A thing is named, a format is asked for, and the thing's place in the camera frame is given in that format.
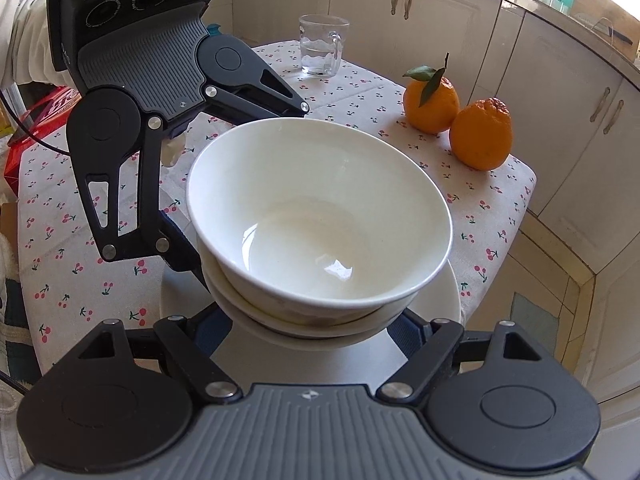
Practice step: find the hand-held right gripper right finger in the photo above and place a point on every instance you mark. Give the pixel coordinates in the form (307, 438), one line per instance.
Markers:
(412, 337)

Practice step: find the clear glass mug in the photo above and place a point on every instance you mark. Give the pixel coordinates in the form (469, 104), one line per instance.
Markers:
(320, 47)

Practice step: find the blue thermos bottle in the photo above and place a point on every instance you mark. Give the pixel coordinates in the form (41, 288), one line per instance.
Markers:
(214, 30)

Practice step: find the bumpy orange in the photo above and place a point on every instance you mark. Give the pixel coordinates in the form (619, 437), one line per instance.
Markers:
(481, 135)

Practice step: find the orange with green leaf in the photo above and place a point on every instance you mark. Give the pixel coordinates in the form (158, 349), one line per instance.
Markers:
(430, 102)

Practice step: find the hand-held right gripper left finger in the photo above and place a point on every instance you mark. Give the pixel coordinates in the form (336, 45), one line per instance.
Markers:
(212, 332)

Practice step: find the cardboard box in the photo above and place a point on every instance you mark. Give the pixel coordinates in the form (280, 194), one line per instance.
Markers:
(600, 5)

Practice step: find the white fruit-print plate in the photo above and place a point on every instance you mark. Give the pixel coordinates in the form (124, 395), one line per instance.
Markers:
(440, 300)

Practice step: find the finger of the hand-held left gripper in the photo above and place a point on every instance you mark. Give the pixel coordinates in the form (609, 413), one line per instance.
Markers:
(250, 105)
(150, 195)

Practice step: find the white floral bowl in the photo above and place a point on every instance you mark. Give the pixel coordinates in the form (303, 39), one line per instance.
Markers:
(220, 290)
(320, 200)
(310, 330)

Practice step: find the cherry-print tablecloth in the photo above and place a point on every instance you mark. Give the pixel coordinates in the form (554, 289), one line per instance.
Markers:
(50, 195)

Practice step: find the white kitchen cabinets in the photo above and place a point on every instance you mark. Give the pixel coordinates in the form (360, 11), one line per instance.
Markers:
(450, 25)

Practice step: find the red snack package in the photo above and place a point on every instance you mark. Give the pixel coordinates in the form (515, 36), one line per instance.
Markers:
(50, 105)

